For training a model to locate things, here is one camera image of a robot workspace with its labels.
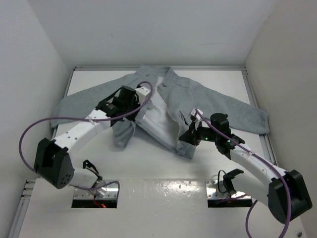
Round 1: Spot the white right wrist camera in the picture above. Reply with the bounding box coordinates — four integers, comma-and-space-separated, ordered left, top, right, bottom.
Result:
191, 109, 203, 123

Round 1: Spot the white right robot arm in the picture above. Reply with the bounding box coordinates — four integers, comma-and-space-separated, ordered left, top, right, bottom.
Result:
179, 109, 313, 224

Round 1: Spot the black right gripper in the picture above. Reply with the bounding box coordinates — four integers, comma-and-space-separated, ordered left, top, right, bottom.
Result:
180, 119, 218, 147

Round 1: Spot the metal base plate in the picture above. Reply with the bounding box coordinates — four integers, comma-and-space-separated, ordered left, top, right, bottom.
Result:
73, 180, 120, 200
206, 179, 251, 201

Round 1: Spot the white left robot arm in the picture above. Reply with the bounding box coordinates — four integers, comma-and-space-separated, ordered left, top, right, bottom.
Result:
34, 86, 150, 189

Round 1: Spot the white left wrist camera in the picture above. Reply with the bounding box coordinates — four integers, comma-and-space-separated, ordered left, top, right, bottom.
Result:
135, 86, 151, 101

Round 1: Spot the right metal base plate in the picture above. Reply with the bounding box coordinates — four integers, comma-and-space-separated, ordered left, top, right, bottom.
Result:
206, 179, 251, 201

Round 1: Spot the grey zip-up jacket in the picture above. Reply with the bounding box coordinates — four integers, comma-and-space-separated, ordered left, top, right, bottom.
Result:
50, 65, 270, 158

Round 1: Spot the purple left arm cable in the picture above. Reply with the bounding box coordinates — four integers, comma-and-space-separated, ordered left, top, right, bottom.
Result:
18, 81, 154, 196

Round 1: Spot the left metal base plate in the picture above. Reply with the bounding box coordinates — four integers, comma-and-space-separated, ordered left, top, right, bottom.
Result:
73, 180, 120, 200

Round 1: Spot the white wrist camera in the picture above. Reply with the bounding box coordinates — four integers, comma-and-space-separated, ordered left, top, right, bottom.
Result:
135, 86, 151, 101
191, 109, 203, 123

